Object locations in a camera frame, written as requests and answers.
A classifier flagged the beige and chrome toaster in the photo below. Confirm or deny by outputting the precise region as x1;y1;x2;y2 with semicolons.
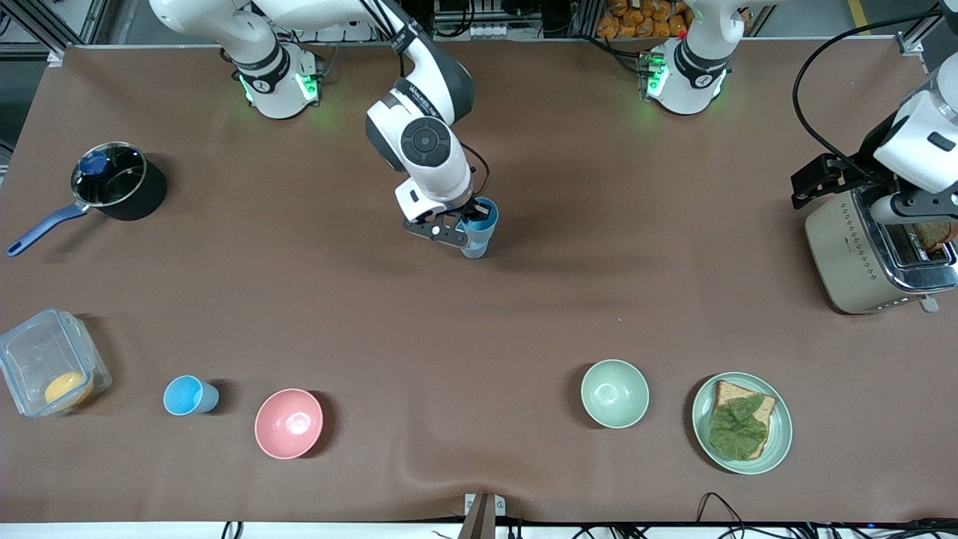
805;180;958;316

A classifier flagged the brown toast slice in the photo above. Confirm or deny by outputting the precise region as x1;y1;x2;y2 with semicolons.
913;222;957;253

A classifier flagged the brown table mat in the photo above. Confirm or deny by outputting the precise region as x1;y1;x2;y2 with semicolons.
0;37;958;525

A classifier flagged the brown bread slice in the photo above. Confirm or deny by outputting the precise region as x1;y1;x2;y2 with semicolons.
711;380;778;460

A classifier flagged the white power strip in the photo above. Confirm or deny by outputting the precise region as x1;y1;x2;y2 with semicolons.
284;22;375;43

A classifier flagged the pale green bowl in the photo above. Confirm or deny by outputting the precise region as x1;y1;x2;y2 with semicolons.
581;359;650;430

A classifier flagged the pale green plate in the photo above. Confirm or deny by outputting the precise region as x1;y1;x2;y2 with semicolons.
691;371;793;475

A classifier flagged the green lettuce leaf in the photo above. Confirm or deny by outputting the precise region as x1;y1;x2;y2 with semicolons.
708;394;770;459

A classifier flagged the pink bowl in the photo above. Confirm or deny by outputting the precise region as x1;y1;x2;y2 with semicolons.
254;388;325;460

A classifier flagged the glass lid with blue knob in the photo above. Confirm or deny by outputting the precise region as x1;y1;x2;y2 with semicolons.
71;141;147;209

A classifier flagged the orange round food piece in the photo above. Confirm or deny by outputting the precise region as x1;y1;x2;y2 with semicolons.
43;371;95;409

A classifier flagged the clear plastic food container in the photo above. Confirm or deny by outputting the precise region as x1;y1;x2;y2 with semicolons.
0;308;113;418

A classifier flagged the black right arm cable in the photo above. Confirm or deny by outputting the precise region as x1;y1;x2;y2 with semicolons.
458;141;492;200

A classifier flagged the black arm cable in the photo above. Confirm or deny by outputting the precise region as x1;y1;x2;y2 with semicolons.
792;10;945;177
458;141;492;200

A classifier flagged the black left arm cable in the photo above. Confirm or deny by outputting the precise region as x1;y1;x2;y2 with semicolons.
792;10;945;177

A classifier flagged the aluminium frame post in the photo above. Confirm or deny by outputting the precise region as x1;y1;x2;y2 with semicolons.
897;0;958;56
0;0;100;62

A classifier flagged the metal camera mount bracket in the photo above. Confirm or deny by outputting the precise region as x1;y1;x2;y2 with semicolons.
463;492;507;539

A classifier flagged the black pot with blue handle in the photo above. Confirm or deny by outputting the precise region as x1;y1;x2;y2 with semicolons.
6;141;168;258

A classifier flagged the black looped cable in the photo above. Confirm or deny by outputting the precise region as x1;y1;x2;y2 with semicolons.
696;491;749;539

